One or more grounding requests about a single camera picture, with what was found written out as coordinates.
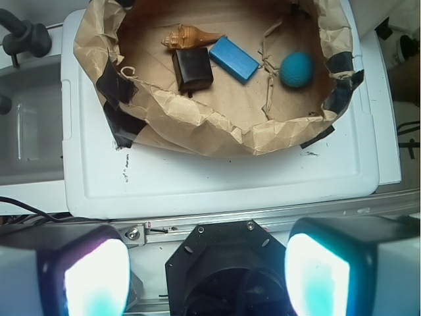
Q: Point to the blue ball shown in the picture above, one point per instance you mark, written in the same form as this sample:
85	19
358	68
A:
296	70

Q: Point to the orange conch seashell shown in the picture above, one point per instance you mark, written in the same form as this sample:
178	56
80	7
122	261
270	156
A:
189	37

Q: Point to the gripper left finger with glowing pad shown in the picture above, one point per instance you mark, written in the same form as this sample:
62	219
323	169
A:
63	269

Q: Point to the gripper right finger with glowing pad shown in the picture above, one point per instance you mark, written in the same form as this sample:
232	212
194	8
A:
354	266

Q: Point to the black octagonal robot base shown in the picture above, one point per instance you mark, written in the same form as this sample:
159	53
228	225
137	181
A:
234	268

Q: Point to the black clamp knob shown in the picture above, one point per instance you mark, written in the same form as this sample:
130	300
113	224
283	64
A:
24	36

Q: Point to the metal corner bracket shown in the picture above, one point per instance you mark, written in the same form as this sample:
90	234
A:
133	236

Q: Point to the black rectangular box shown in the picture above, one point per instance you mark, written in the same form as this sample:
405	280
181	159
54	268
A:
192	70

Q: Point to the blue rectangular block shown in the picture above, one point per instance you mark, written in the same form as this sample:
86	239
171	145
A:
233	60

